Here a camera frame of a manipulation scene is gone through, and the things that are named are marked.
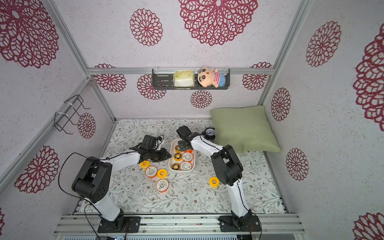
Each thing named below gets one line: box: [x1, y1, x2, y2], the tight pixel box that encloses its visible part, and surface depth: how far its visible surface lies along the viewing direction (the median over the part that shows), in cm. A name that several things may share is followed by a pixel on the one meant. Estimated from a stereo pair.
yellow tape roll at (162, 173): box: [157, 168, 168, 179], surface depth 92 cm
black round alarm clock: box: [204, 127, 216, 140], surface depth 112 cm
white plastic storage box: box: [168, 138, 196, 173], surface depth 97 cm
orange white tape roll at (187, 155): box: [182, 149, 193, 163], surface depth 99 cm
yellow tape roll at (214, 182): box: [208, 176, 220, 189], surface depth 87 cm
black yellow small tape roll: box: [175, 145, 182, 154], surface depth 102 cm
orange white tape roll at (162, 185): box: [156, 178, 169, 193], surface depth 87 cm
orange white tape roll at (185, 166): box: [180, 161, 192, 171], surface depth 94 cm
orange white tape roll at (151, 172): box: [145, 166, 157, 179], surface depth 92 cm
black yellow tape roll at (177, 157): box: [174, 152, 182, 162], surface depth 99 cm
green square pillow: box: [209, 105, 282, 154], surface depth 99 cm
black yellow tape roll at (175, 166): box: [171, 162, 181, 171], surface depth 95 cm
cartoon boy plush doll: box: [197, 65, 227, 88], surface depth 88 cm
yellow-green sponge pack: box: [173, 70, 195, 88], surface depth 92 cm
